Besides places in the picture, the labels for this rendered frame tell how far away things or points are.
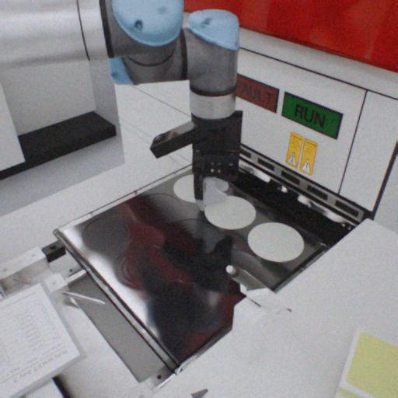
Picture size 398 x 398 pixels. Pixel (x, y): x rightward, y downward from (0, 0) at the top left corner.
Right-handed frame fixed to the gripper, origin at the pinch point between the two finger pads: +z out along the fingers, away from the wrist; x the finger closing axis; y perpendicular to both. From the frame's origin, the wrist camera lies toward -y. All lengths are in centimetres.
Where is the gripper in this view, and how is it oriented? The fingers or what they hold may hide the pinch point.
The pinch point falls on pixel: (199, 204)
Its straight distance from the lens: 78.3
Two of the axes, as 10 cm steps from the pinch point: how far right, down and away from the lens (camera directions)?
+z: 0.0, 7.9, 6.1
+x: 1.3, -6.1, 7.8
